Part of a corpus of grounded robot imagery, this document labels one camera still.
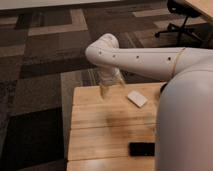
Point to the white sponge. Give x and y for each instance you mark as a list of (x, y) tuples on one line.
[(137, 98)]

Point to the black rectangular object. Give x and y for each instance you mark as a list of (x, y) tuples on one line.
[(141, 149)]

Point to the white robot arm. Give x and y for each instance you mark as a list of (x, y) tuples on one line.
[(184, 124)]

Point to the wooden desk corner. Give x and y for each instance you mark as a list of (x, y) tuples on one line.
[(205, 7)]

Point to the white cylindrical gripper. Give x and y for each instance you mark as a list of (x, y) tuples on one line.
[(108, 77)]

